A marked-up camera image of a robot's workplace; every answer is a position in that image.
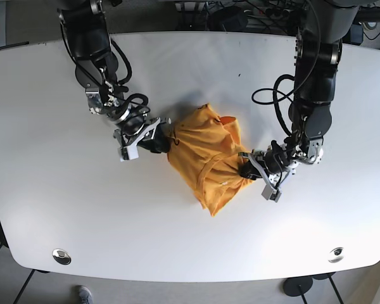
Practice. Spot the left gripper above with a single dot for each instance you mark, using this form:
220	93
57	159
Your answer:
275	164

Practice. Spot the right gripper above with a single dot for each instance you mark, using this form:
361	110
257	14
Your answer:
130	116

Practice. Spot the yellow printed T-shirt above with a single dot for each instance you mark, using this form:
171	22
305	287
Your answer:
204	149

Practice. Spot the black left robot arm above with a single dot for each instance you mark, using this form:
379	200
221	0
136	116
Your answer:
302	101

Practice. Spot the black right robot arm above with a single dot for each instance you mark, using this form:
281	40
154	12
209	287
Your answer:
103	70

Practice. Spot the right chrome table grommet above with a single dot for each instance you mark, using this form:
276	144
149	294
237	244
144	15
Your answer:
336	255

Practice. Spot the chrome table grommet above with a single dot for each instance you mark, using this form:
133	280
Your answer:
61	256
336	255

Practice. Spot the black round stand base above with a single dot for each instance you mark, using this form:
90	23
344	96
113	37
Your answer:
297	286

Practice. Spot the black power adapter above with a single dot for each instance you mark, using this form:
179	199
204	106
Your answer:
228	19

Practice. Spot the left chrome table grommet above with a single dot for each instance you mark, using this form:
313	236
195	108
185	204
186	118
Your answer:
61	256

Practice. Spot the grey sneaker shoe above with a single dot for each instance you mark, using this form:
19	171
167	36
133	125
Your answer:
84	295

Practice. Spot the black electronics box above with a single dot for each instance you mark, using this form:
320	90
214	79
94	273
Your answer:
356	34

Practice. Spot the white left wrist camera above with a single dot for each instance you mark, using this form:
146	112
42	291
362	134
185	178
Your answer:
269	193

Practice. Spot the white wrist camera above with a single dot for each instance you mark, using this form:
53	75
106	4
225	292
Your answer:
269	193
127	153

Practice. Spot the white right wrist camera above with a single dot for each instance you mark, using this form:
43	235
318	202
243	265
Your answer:
127	153

